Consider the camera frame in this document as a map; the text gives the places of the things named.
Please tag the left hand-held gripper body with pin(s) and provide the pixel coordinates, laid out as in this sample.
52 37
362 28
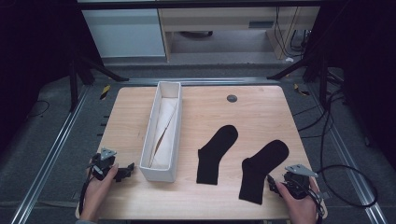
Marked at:
102 165

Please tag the grey tape piece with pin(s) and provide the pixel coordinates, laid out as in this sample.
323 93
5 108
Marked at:
326 195

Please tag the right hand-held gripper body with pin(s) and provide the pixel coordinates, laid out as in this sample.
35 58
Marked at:
297 185

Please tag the grey round table grommet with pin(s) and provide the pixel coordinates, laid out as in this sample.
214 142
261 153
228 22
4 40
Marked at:
232 98

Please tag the black sock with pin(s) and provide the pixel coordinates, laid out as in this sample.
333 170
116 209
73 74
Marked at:
214 152
261 168

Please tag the person's right hand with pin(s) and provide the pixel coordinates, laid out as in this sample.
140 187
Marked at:
302 210

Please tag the person's left hand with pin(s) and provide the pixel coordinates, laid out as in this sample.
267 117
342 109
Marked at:
95 196

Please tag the yellow black tape strip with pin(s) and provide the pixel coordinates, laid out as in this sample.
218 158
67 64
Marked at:
300 90
105 92

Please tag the white cloth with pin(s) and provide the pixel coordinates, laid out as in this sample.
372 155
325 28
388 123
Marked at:
166 137

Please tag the long white storage box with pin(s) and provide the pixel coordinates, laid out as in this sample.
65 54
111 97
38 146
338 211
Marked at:
157 174

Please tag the black metal stand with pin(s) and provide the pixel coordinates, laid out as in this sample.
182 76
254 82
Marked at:
73 87
323 84

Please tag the silver floor rail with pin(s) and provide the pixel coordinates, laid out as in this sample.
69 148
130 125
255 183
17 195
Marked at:
351 174
46 168

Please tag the white cabinet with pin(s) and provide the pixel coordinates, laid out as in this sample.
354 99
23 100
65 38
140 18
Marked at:
124 34

